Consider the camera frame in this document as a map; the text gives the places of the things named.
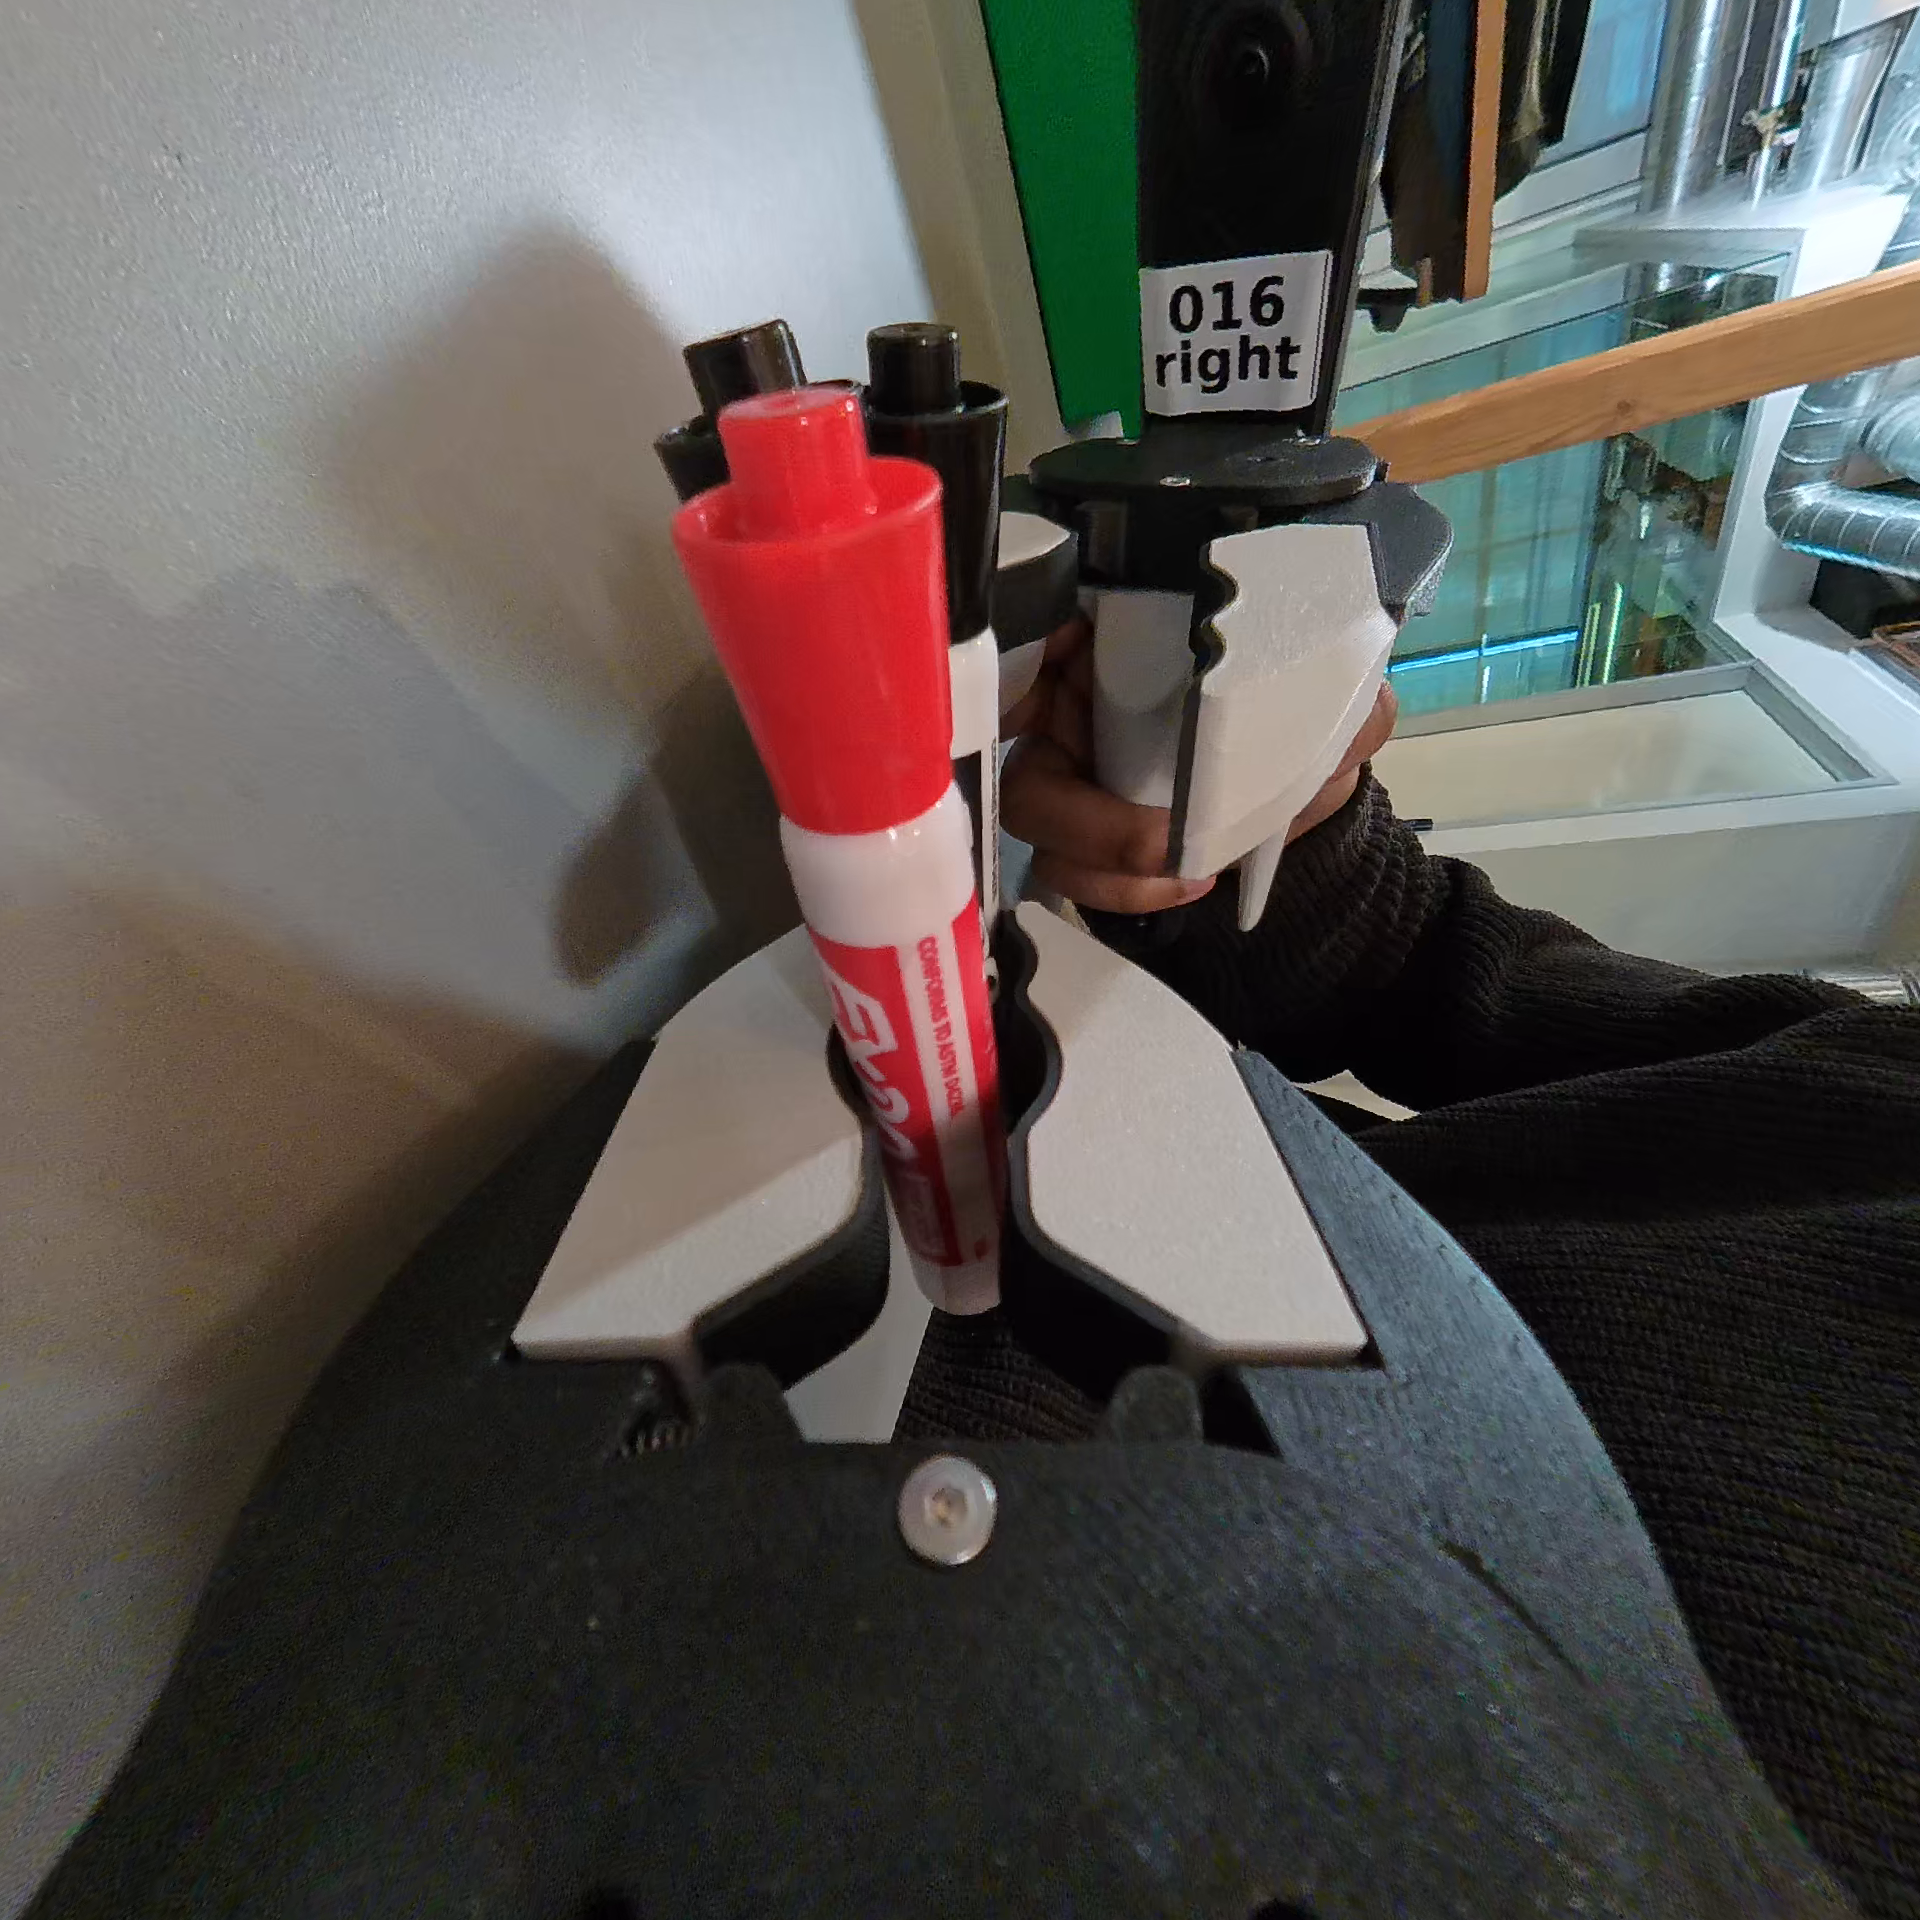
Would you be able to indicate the white paper sheet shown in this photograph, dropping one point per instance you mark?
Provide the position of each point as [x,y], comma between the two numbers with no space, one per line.
[1359,1095]

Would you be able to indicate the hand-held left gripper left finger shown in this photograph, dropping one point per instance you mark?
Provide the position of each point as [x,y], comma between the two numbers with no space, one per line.
[705,1171]

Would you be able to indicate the wooden handrail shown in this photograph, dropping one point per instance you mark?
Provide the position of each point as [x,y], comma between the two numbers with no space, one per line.
[1650,367]

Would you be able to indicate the red dry-erase marker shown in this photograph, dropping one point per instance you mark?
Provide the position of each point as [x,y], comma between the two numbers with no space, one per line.
[839,676]

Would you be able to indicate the black dry-erase marker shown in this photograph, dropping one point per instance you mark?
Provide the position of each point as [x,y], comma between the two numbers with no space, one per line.
[931,449]
[735,376]

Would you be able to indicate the vertical silver duct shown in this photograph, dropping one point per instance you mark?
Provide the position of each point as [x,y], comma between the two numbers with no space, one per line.
[1708,151]

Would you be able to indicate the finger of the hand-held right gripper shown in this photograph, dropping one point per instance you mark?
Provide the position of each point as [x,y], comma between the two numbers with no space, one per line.
[1141,689]
[1290,676]

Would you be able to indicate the person's right hand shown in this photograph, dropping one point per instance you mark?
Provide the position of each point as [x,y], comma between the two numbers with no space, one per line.
[1080,809]

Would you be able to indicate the silver ducts bundle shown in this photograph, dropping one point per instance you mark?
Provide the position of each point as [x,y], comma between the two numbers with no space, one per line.
[1845,480]

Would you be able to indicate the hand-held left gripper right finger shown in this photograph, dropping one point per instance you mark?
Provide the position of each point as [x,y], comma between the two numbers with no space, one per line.
[1186,1171]

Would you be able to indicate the green plastic bin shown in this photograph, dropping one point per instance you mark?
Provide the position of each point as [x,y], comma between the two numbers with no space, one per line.
[1073,194]

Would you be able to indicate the person's right forearm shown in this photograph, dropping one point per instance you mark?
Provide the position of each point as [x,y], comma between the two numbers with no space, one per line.
[1500,975]

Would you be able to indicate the person's black sweater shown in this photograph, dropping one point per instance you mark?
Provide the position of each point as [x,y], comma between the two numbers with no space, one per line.
[1724,1351]

